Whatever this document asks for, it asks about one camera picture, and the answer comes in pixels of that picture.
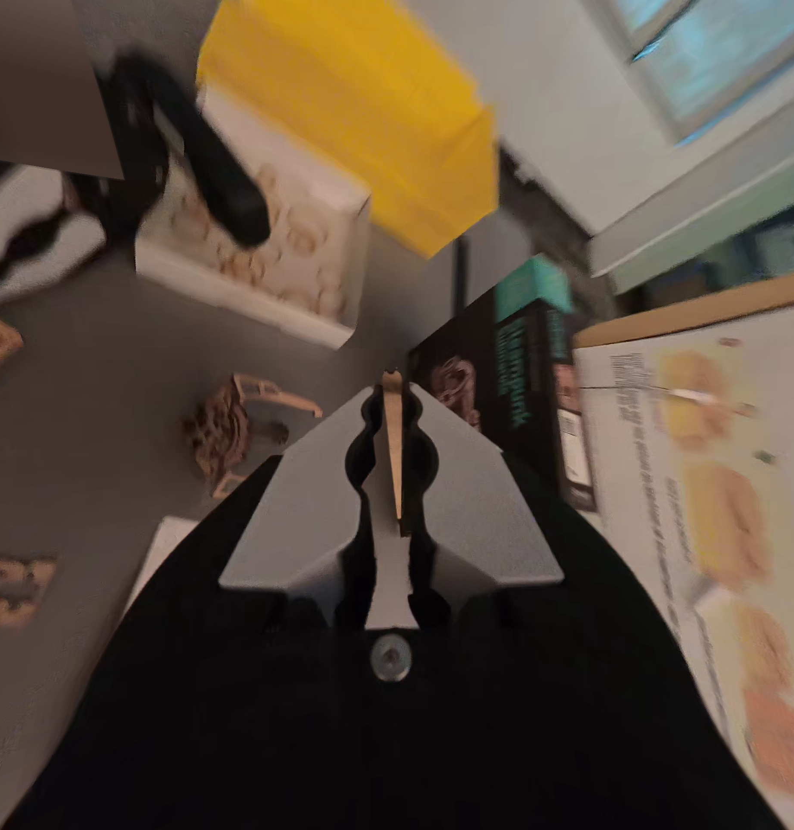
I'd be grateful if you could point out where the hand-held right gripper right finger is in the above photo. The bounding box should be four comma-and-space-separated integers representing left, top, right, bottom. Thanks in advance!
402, 381, 564, 628

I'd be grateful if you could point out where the assembled wooden model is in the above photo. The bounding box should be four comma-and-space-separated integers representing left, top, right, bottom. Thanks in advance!
182, 371, 324, 500

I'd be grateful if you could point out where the small wooden model part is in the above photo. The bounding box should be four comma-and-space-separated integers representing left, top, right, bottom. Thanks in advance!
380, 368, 411, 539

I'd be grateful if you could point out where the printed cardboard box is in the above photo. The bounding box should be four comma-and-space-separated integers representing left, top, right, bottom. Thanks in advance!
572, 272, 794, 830

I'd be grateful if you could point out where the wooden parts strip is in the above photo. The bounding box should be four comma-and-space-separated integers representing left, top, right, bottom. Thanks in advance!
0, 553, 58, 628

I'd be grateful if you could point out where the white instruction booklet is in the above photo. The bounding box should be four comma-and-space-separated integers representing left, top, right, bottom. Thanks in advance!
123, 515, 200, 617

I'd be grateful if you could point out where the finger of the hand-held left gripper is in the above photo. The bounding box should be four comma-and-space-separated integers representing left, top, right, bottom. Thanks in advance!
0, 169, 68, 258
0, 219, 107, 307

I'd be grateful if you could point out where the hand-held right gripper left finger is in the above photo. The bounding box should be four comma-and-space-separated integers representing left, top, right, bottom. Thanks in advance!
217, 384, 388, 629

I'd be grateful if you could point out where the pale wooden parts sheet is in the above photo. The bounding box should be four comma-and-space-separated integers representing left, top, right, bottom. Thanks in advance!
170, 162, 355, 312

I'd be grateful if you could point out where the black product box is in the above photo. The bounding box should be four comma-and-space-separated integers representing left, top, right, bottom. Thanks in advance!
406, 256, 599, 513

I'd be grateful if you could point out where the yellow board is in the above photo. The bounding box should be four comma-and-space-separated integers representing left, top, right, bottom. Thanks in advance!
196, 0, 501, 260

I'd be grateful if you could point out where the white window ledge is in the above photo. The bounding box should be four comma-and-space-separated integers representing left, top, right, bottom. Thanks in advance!
585, 146, 794, 296

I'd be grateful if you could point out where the white cardboard box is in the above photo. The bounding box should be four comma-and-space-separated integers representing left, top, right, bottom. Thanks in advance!
134, 84, 372, 351

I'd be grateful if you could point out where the window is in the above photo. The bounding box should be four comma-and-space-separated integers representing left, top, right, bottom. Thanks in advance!
604, 0, 794, 147

